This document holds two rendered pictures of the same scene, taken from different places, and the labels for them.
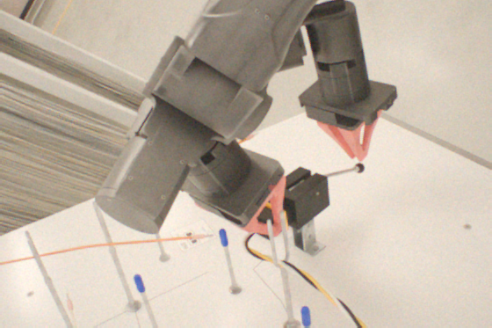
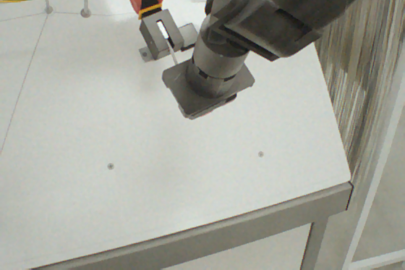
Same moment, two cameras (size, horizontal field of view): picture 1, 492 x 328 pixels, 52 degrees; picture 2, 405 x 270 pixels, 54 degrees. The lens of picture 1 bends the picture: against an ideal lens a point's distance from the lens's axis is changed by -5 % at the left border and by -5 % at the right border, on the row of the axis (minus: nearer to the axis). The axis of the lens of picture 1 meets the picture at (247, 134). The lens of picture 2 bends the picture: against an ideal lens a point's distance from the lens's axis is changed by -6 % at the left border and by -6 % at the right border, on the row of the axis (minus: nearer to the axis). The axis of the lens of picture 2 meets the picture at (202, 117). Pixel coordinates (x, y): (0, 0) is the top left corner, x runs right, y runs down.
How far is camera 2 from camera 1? 0.58 m
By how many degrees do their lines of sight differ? 51
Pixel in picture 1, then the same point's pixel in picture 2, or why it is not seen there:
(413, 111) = not seen: outside the picture
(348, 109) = (182, 65)
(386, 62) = not seen: outside the picture
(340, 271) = (116, 59)
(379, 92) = (187, 98)
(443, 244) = (103, 137)
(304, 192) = (148, 28)
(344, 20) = (200, 36)
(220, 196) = not seen: outside the picture
